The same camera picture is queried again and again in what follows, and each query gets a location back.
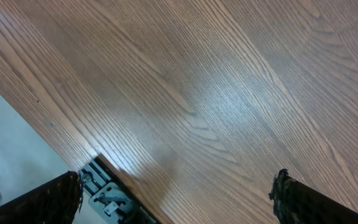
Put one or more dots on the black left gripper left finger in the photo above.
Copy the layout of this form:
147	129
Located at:
55	202

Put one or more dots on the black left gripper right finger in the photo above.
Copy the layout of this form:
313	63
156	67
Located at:
296	203

